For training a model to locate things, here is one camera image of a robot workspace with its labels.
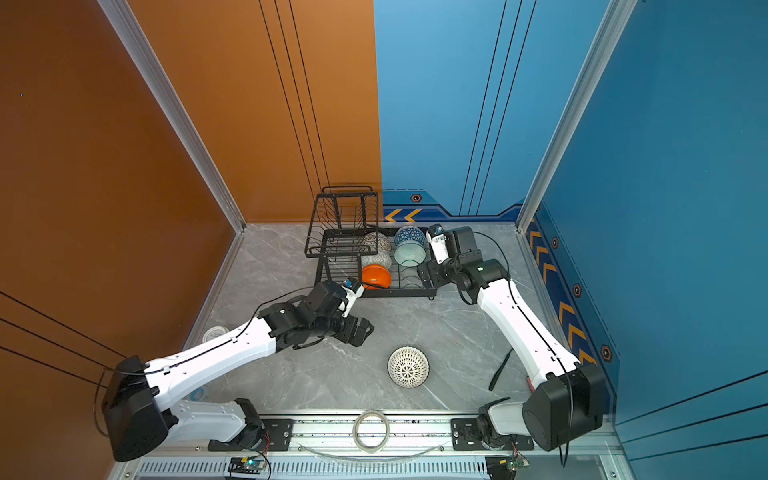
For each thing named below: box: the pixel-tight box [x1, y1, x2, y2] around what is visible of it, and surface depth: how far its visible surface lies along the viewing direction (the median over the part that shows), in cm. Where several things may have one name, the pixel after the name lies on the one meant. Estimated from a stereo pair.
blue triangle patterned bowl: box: [394, 226, 427, 247], surface depth 112 cm
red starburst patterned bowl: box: [387, 346, 430, 389], surface depth 84 cm
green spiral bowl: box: [394, 242, 426, 267], surface depth 107 cm
